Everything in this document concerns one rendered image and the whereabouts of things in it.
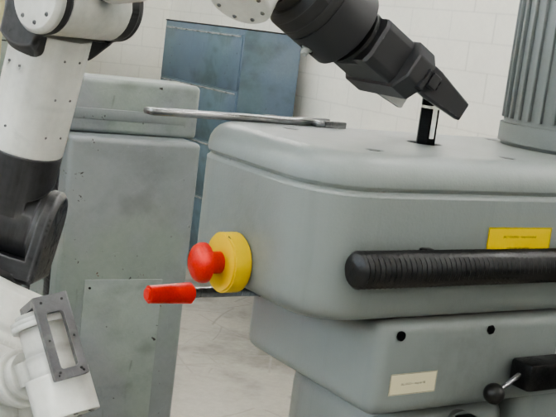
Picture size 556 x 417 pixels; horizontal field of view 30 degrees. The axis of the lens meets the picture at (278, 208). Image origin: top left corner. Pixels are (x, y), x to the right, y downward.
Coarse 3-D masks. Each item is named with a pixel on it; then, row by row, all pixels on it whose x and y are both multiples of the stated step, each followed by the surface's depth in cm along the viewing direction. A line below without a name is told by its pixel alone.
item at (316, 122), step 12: (144, 108) 106; (156, 108) 105; (168, 108) 107; (240, 120) 111; (252, 120) 112; (264, 120) 113; (276, 120) 114; (288, 120) 115; (300, 120) 116; (312, 120) 116; (324, 120) 120
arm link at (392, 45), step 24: (360, 0) 101; (336, 24) 100; (360, 24) 101; (384, 24) 103; (312, 48) 103; (336, 48) 102; (360, 48) 103; (384, 48) 103; (408, 48) 104; (360, 72) 107; (384, 72) 104; (408, 72) 103; (432, 72) 104; (408, 96) 105
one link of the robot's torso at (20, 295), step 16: (0, 272) 119; (0, 288) 115; (16, 288) 118; (0, 304) 114; (16, 304) 116; (0, 320) 114; (0, 336) 113; (0, 352) 112; (0, 400) 109; (0, 416) 109; (16, 416) 111; (32, 416) 112
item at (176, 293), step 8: (152, 288) 109; (160, 288) 110; (168, 288) 110; (176, 288) 111; (184, 288) 111; (192, 288) 111; (200, 288) 113; (208, 288) 113; (144, 296) 110; (152, 296) 109; (160, 296) 109; (168, 296) 110; (176, 296) 110; (184, 296) 111; (192, 296) 111; (200, 296) 113; (208, 296) 113; (216, 296) 114; (224, 296) 114; (232, 296) 115
